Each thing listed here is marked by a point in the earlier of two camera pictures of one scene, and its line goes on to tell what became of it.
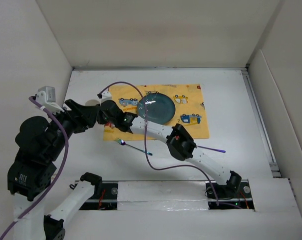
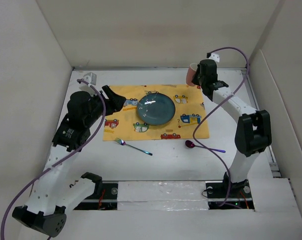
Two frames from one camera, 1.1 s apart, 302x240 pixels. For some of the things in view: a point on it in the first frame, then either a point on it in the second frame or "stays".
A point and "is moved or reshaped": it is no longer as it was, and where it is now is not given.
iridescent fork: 122,142 stays
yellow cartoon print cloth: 165,104 stays
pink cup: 92,102 is moved or reshaped
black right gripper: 100,120 to 195,80
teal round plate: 159,108 stays
